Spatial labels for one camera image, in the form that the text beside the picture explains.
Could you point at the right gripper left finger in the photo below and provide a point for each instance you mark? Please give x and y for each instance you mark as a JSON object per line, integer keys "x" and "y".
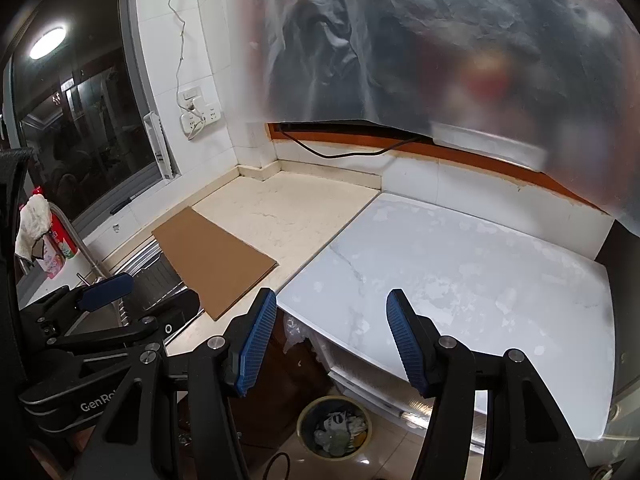
{"x": 168, "y": 407}

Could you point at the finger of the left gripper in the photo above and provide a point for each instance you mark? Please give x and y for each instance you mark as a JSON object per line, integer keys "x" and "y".
{"x": 159, "y": 322}
{"x": 62, "y": 308}

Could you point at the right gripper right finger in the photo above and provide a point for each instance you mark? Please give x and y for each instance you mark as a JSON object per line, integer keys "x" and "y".
{"x": 527, "y": 436}

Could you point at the round trash bin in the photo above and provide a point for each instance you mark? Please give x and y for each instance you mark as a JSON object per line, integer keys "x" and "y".
{"x": 334, "y": 428}

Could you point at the brown cardboard sheet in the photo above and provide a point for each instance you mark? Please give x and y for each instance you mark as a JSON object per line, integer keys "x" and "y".
{"x": 218, "y": 266}

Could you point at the red detergent bottle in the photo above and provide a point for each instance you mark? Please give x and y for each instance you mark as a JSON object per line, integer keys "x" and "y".
{"x": 52, "y": 246}

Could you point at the white cloth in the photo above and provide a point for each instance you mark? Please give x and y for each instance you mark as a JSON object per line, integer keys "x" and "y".
{"x": 32, "y": 224}

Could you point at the dark window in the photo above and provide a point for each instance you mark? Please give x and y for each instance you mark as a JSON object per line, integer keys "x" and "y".
{"x": 76, "y": 94}

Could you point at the translucent plastic sheet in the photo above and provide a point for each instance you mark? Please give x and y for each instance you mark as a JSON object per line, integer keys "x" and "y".
{"x": 550, "y": 85}

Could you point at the white wall socket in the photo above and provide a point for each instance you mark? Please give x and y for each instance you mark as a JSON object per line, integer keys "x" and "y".
{"x": 196, "y": 113}

